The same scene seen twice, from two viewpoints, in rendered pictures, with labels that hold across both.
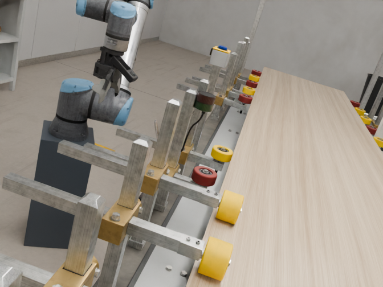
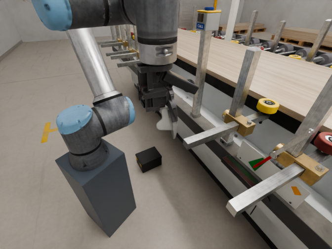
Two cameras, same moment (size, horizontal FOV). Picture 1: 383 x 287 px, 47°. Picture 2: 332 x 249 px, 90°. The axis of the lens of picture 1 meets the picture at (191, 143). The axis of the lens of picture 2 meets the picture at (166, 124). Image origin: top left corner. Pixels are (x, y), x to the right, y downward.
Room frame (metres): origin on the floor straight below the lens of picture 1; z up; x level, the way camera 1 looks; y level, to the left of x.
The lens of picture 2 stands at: (1.27, 0.59, 1.26)
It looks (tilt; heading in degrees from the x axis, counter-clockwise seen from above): 37 degrees down; 327
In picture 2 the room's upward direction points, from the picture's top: straight up
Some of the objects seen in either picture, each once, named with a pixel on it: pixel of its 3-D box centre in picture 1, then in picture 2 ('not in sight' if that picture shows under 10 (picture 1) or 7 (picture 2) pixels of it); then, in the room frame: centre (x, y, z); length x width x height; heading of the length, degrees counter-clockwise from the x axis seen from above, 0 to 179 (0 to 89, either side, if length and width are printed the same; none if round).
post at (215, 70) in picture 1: (203, 114); (199, 79); (1.87, -0.01, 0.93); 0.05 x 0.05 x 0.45; 84
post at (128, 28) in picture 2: (233, 74); (129, 39); (3.10, -0.15, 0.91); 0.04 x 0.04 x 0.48; 84
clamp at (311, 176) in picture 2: (168, 173); (297, 161); (1.33, 0.04, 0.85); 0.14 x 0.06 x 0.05; 174
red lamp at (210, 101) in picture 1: (206, 97); not in sight; (1.35, 0.00, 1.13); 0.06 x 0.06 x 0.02
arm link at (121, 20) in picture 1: (121, 20); (155, 7); (1.63, 0.38, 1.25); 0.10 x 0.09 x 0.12; 7
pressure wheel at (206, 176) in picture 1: (201, 185); (324, 151); (1.30, -0.07, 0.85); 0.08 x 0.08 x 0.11
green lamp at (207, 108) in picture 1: (203, 105); not in sight; (1.35, 0.00, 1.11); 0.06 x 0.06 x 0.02
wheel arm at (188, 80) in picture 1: (216, 89); (134, 55); (2.81, -0.06, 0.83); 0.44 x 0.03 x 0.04; 84
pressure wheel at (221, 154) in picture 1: (219, 162); (264, 112); (1.55, -0.12, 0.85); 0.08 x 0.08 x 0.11
